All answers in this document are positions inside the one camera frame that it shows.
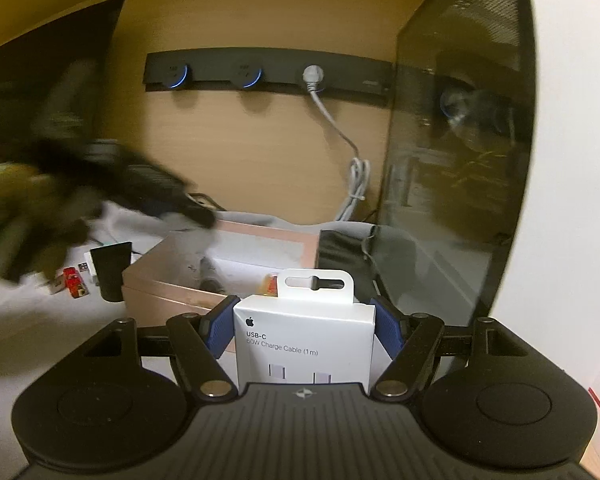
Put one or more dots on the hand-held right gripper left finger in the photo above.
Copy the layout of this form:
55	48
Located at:
221	327

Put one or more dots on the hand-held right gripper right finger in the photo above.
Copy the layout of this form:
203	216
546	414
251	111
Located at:
387	327

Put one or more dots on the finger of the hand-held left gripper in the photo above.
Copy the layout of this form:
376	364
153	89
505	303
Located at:
170	185

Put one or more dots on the pink cardboard box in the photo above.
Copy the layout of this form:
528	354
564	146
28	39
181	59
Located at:
180	280

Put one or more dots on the yellow tube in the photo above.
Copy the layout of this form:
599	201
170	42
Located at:
270	285

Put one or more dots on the black cup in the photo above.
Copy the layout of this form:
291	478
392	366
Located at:
111	270

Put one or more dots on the dark monitor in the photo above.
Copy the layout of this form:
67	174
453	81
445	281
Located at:
40	55

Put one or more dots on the small white adapter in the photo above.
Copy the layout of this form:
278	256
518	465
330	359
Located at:
86	267

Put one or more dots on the small red item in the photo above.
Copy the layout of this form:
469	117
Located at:
75	282

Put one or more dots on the light grey cloth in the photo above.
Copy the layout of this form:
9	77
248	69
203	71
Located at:
35	320

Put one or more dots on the black glass computer case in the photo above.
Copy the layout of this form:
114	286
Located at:
455	160

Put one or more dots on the black wall power strip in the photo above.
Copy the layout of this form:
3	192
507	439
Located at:
275	72

